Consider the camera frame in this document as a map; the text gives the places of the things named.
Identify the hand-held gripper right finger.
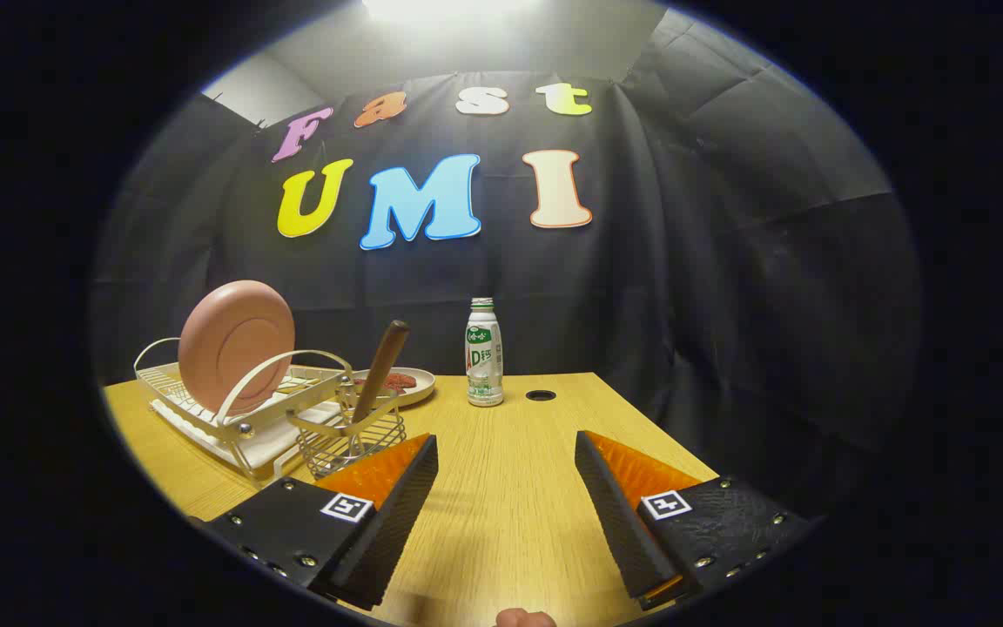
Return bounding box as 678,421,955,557
575,430,816,610

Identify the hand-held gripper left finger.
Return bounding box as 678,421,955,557
203,433,440,612

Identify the metal wire basket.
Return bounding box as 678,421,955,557
286,383,407,480

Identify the white wire dish rack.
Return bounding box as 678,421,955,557
133,338,407,482

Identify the wooden-handled spoon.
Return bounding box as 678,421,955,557
349,320,411,458

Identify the pink plate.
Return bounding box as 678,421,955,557
178,280,296,417

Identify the beige round dish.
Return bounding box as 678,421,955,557
352,367,437,408

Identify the red meat piece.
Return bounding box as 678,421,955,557
353,373,417,393

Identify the white drink bottle green label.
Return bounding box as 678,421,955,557
465,298,505,408

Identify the black backdrop cloth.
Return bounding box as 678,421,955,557
88,9,925,523

